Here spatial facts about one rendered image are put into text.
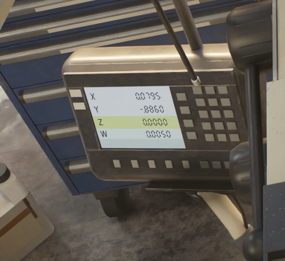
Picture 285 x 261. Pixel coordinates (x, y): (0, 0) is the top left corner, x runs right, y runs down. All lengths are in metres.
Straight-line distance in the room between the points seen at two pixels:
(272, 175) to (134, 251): 2.57
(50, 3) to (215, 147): 1.02
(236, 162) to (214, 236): 2.25
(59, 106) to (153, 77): 1.26
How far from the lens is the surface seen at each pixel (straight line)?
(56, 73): 3.38
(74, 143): 3.57
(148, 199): 3.86
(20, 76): 3.41
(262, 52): 1.41
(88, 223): 3.89
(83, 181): 3.69
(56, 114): 3.50
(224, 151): 2.25
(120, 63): 2.26
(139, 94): 2.26
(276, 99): 1.26
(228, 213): 2.46
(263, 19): 1.41
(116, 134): 2.32
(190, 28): 2.20
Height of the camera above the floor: 2.77
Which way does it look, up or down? 43 degrees down
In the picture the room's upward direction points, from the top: 30 degrees counter-clockwise
